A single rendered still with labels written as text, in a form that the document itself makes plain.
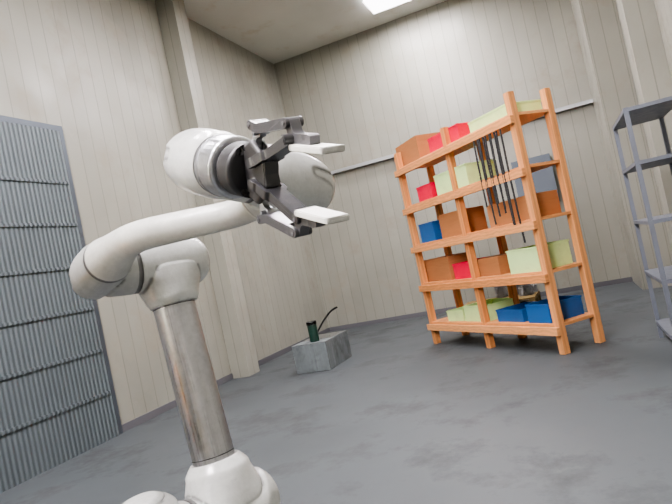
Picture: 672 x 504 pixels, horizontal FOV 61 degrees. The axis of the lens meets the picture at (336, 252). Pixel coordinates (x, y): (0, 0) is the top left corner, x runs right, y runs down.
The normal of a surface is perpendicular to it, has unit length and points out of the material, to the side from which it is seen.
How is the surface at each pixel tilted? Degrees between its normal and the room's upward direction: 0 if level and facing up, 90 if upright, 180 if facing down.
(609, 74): 90
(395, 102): 90
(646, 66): 90
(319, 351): 90
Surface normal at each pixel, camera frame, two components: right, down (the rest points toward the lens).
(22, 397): 0.91, -0.20
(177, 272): 0.63, -0.18
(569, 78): -0.36, 0.05
